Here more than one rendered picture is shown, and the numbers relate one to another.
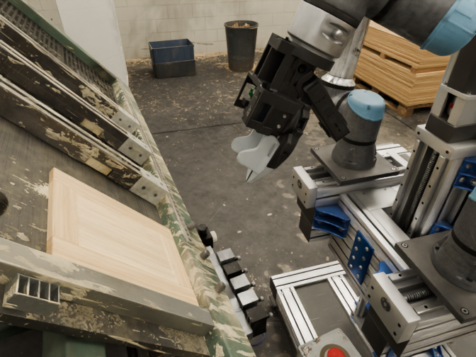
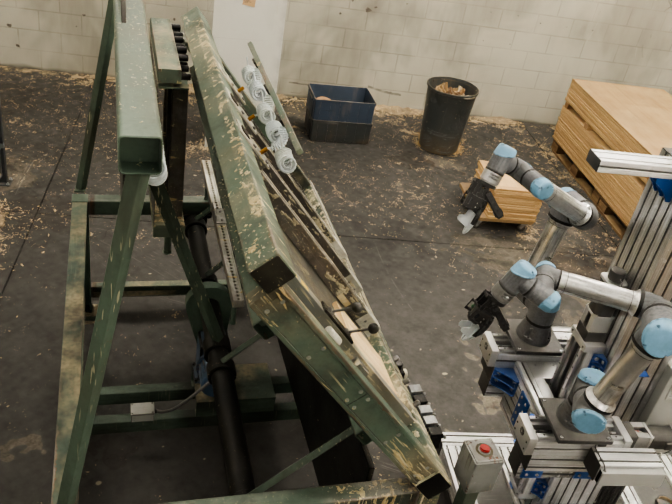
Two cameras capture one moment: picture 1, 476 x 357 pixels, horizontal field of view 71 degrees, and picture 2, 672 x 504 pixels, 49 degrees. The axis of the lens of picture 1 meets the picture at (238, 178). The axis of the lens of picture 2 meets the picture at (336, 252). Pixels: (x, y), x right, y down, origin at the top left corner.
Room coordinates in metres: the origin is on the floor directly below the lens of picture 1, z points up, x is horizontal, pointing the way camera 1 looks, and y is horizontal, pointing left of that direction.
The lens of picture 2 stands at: (-1.67, 0.36, 2.95)
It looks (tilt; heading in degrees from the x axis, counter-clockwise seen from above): 33 degrees down; 3
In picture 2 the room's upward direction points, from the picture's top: 11 degrees clockwise
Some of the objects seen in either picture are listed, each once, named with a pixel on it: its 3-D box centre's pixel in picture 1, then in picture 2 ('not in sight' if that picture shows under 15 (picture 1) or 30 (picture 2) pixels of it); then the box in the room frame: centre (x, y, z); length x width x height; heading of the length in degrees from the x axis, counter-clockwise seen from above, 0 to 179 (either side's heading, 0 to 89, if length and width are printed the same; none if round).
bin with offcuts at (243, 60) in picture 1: (241, 46); (445, 117); (5.25, -0.05, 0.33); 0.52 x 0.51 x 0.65; 16
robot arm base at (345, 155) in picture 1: (355, 146); (536, 326); (0.99, -0.41, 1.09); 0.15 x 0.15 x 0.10
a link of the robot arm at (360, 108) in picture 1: (361, 114); (543, 304); (1.00, -0.40, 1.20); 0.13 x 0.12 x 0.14; 33
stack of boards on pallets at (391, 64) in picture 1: (384, 50); (660, 174); (4.78, -2.05, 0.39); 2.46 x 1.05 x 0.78; 16
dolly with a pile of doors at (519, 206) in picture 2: not in sight; (498, 194); (4.06, -0.58, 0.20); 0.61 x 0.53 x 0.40; 16
